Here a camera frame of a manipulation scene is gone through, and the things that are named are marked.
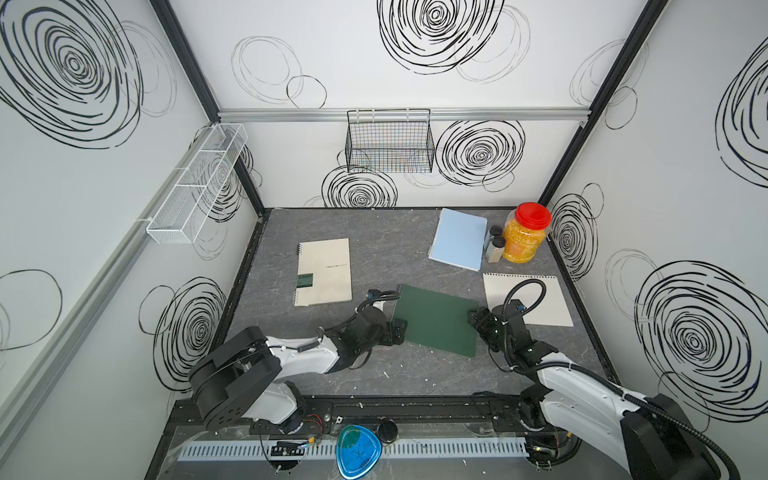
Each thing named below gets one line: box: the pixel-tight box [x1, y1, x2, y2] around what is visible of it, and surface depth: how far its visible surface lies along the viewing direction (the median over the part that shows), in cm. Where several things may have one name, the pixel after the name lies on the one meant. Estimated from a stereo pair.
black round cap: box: [377, 419, 399, 444], surface depth 65 cm
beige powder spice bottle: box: [485, 236, 506, 263], surface depth 101 cm
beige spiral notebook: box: [293, 238, 352, 307], surface depth 101 cm
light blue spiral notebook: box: [428, 208, 488, 272], surface depth 113 cm
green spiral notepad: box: [396, 284, 479, 358], surface depth 93 cm
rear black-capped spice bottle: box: [489, 225, 504, 240], surface depth 104 cm
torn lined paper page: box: [483, 273, 574, 326], surface depth 93 cm
